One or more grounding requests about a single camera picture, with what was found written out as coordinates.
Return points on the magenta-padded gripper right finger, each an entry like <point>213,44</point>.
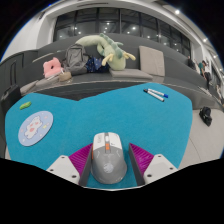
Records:
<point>146,163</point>

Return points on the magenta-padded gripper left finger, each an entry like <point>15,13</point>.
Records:
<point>74,163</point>

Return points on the grey white computer mouse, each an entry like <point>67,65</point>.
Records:
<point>108,160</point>

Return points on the round light blue mouse pad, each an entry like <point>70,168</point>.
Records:
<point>35,128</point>

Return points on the black-capped white marker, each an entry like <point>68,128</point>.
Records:
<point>153,95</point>

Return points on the small green eraser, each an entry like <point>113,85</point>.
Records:
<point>25,105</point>

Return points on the black bag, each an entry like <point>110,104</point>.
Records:
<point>206,116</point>

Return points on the round grey seat cushion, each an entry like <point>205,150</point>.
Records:
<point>46,81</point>

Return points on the small beige pouch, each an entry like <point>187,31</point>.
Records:
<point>65,76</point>

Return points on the light grey seat cushion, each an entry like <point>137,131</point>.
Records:
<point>29,86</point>

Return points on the flat grey seat cushion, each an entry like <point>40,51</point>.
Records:
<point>130,73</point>

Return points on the black suitcase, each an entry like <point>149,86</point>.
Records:
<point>10,98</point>

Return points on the pink plush cushion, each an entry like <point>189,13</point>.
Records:
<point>52,67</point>

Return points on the dark blue patterned bag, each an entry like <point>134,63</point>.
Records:
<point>96,64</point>

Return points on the upright grey seat cushion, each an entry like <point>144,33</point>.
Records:
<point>152,61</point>

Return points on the grey backpack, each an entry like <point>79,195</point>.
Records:
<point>75,60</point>

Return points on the person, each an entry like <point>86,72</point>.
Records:
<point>205,71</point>
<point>191,62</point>

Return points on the green plush dragon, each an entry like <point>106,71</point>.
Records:
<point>113,55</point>

